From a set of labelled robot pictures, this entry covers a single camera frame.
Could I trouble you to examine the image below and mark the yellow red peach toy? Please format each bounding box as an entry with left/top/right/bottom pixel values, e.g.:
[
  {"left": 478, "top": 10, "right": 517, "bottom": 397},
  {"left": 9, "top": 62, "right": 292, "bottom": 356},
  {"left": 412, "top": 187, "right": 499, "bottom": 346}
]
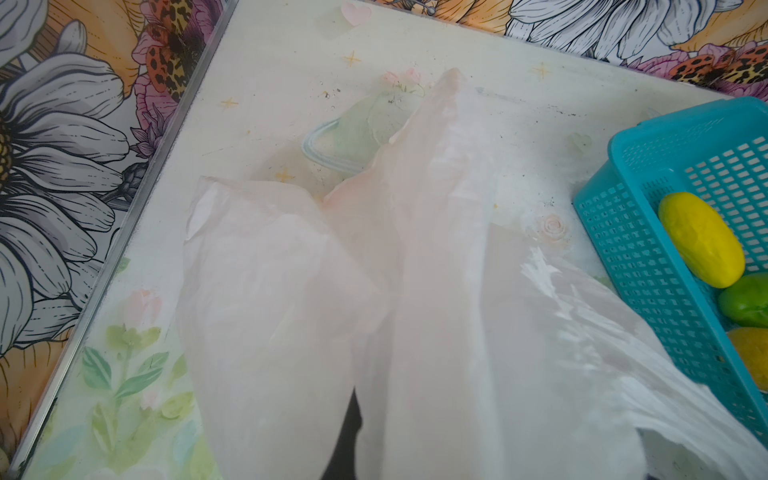
[{"left": 727, "top": 327, "right": 768, "bottom": 392}]

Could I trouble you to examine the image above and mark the teal plastic basket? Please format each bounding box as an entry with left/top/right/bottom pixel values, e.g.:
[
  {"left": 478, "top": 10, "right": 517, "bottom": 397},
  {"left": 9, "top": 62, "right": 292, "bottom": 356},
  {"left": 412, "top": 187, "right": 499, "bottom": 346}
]
[{"left": 573, "top": 97, "right": 767, "bottom": 441}]

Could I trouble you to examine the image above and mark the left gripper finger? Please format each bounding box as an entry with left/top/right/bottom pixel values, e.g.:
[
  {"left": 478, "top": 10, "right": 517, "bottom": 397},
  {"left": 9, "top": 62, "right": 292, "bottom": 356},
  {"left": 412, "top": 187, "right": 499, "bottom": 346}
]
[{"left": 321, "top": 391, "right": 362, "bottom": 480}]

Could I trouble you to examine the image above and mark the white plastic bag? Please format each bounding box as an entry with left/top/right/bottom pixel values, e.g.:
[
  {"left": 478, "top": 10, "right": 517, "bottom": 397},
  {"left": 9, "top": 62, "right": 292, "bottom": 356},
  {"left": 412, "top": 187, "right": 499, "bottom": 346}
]
[{"left": 176, "top": 69, "right": 767, "bottom": 479}]

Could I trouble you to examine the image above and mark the yellow toy fruit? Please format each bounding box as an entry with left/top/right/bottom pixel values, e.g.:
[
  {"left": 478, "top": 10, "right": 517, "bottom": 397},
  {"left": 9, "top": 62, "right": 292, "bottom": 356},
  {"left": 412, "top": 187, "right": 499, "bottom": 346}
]
[{"left": 658, "top": 192, "right": 746, "bottom": 289}]

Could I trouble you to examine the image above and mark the green toy fruit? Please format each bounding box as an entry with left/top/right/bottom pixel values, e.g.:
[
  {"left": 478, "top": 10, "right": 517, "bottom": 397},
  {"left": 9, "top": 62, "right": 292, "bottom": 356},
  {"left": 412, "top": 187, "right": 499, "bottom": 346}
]
[{"left": 718, "top": 272, "right": 768, "bottom": 328}]

